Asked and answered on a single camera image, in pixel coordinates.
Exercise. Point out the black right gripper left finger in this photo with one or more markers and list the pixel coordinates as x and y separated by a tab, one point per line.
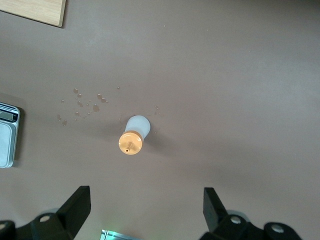
70	215

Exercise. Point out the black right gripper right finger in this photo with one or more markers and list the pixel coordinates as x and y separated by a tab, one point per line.
217	220

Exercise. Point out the silver digital kitchen scale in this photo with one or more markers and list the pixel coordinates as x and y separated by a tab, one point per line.
6	135

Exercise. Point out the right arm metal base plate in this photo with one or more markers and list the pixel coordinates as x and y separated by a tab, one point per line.
113	236

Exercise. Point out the bamboo cutting board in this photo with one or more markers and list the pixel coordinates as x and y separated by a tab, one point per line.
35	10

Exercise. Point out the translucent sauce bottle orange cap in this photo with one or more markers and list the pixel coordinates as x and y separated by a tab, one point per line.
138	125

